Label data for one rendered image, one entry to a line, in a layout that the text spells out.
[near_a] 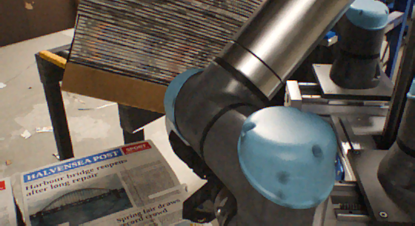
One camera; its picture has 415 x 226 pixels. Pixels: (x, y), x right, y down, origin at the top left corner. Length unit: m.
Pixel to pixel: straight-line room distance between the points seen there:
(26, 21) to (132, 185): 3.80
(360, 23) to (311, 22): 0.76
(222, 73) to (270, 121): 0.10
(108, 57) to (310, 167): 0.35
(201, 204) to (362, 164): 0.44
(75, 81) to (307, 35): 0.33
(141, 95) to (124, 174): 0.25
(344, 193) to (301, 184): 0.60
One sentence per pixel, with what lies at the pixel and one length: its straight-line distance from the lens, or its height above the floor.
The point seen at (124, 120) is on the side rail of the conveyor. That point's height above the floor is 0.72.
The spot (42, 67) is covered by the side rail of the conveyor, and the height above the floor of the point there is 0.76.
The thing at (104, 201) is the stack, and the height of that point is 0.83.
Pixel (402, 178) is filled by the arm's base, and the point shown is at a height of 0.86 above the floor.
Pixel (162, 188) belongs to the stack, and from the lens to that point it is 0.74.
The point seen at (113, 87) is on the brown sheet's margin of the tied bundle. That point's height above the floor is 1.07.
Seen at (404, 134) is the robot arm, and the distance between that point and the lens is 0.78.
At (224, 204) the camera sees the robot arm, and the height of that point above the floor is 1.02.
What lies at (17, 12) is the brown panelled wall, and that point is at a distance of 4.41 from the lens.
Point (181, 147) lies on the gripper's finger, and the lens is 0.53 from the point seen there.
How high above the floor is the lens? 1.31
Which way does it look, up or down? 29 degrees down
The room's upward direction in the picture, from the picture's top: straight up
